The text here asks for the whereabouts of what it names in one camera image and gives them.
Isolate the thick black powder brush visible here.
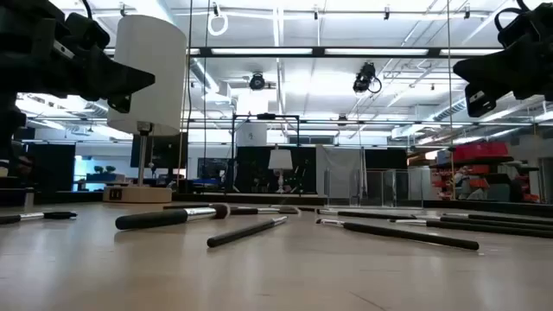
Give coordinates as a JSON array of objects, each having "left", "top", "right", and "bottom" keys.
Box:
[{"left": 114, "top": 202, "right": 232, "bottom": 232}]

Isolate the red storage bin shelf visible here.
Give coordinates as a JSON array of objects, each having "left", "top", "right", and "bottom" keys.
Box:
[{"left": 429, "top": 142, "right": 541, "bottom": 204}]

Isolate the white shade wooden table lamp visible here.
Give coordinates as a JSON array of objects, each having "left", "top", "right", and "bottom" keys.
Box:
[{"left": 102, "top": 15, "right": 188, "bottom": 204}]

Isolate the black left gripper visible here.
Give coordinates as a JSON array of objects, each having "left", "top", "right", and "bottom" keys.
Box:
[{"left": 19, "top": 10, "right": 156, "bottom": 114}]

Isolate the round-head black makeup brush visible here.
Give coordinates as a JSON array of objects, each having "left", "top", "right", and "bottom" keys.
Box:
[{"left": 162, "top": 203, "right": 300, "bottom": 216}]

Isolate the flat-head black makeup brush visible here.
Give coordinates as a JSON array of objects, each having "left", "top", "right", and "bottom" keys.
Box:
[{"left": 0, "top": 210, "right": 79, "bottom": 225}]

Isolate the black background rig frame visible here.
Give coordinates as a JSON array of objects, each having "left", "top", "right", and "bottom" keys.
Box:
[{"left": 232, "top": 113, "right": 301, "bottom": 194}]

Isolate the white cable loop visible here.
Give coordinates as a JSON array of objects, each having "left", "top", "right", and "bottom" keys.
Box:
[{"left": 207, "top": 2, "right": 229, "bottom": 37}]

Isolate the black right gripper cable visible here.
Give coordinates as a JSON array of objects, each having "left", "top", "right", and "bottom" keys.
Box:
[{"left": 493, "top": 0, "right": 532, "bottom": 32}]

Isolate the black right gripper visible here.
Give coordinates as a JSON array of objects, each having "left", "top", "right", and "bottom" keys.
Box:
[{"left": 452, "top": 3, "right": 553, "bottom": 118}]

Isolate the black overhead camera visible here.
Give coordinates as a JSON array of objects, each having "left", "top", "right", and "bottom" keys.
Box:
[{"left": 353, "top": 61, "right": 384, "bottom": 95}]

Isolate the small white table lamp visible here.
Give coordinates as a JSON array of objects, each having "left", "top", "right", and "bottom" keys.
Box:
[{"left": 267, "top": 146, "right": 294, "bottom": 194}]

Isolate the round black ceiling device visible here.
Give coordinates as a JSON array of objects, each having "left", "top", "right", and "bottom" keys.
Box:
[{"left": 249, "top": 72, "right": 267, "bottom": 92}]

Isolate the clear acrylic organizer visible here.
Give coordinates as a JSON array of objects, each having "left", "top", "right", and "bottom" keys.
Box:
[{"left": 324, "top": 168, "right": 424, "bottom": 208}]

